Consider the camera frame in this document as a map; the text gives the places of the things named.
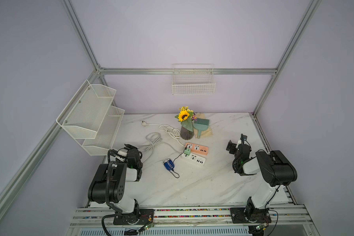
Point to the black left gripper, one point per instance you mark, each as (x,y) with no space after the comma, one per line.
(129,146)

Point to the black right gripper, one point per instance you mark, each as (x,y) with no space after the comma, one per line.
(232,146)

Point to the blue electric shaver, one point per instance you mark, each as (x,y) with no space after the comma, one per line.
(169,165)

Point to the green usb charger adapter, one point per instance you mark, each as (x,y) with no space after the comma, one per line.
(187,151)

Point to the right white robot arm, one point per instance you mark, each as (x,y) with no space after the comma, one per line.
(274,167)

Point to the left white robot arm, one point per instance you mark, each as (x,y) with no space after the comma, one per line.
(108,184)

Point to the beige wooden board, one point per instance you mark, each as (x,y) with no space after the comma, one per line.
(208,131)

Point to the orange power strip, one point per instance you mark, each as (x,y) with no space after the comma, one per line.
(197,149)

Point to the white power strip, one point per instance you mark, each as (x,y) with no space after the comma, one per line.
(193,159)

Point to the green brush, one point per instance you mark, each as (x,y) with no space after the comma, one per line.
(201,125)

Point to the purple glass vase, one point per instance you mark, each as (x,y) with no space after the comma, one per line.
(187,132)

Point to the sunflower bouquet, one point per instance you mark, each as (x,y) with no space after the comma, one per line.
(186,118)

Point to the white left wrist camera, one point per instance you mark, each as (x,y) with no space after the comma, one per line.
(121,155)

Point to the white mesh wall shelf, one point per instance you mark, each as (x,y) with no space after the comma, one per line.
(92,119)

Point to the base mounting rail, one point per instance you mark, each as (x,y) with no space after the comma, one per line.
(286,220)

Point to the white wire wall basket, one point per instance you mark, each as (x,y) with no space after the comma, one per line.
(193,79)

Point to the aluminium frame rails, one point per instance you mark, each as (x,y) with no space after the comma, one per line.
(20,179)

